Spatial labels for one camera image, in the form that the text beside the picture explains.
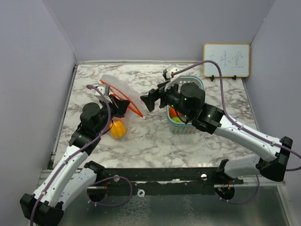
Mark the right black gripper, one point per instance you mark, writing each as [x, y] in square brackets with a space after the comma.
[154, 94]

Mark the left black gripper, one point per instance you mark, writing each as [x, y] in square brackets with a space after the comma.
[120, 106]

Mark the clear orange zip bag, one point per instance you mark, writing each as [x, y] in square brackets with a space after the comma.
[122, 90]

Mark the yellow bell pepper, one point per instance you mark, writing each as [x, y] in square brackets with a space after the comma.
[117, 129]

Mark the orange fruit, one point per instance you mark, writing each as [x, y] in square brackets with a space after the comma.
[173, 113]

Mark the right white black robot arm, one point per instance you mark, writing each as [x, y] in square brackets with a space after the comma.
[270, 155]

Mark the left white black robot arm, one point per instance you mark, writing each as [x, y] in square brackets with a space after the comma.
[47, 204]

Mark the green fruit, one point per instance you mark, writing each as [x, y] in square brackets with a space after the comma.
[177, 119]

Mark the teal white plastic basket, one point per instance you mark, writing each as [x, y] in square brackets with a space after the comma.
[182, 128]

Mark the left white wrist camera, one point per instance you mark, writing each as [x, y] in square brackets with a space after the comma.
[103, 91]

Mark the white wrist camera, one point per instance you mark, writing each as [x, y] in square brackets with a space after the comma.
[170, 79]
[103, 91]

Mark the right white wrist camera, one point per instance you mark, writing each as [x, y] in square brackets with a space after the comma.
[170, 79]

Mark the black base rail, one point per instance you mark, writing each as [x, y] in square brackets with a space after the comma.
[204, 180]

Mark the white whiteboard wooden frame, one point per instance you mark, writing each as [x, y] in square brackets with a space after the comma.
[232, 58]

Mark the aluminium frame rail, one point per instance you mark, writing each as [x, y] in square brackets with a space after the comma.
[249, 180]

